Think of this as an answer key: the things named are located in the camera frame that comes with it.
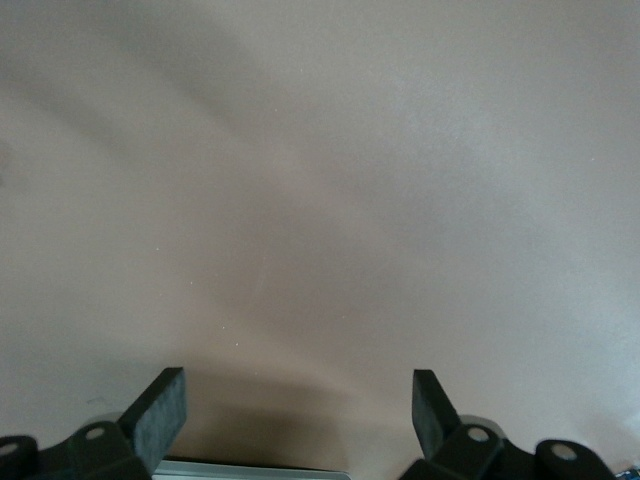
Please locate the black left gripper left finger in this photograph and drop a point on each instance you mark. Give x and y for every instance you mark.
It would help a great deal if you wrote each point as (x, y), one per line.
(157, 417)

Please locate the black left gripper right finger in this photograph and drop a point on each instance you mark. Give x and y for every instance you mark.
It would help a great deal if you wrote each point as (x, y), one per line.
(431, 415)

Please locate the white plastic drawer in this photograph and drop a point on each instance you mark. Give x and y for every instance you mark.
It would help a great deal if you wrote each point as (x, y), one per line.
(250, 471)

